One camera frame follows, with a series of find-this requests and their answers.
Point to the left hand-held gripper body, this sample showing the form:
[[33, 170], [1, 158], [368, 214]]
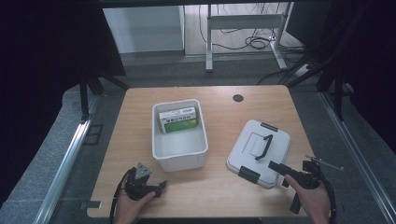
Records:
[[138, 183]]

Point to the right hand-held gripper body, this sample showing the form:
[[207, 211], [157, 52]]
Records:
[[309, 177]]

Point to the white plastic bin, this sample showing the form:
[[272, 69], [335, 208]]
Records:
[[179, 146]]

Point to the person's right hand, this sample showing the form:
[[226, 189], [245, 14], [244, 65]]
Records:
[[313, 200]]

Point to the person's left hand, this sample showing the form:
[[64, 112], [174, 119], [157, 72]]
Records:
[[129, 207]]

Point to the green and white medicine box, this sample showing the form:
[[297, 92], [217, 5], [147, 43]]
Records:
[[180, 122]]

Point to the black table grommet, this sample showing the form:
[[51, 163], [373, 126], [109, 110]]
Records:
[[238, 98]]

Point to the black metal stand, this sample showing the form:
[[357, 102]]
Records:
[[84, 96], [337, 93]]

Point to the dark curtain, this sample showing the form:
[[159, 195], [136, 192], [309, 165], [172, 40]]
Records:
[[364, 62], [40, 77]]

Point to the white cabinet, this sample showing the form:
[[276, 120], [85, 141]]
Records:
[[143, 29]]

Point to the aluminium floor rail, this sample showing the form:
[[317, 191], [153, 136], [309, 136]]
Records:
[[358, 155], [62, 174]]

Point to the white metal desk frame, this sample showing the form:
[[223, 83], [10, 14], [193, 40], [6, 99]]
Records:
[[246, 21]]

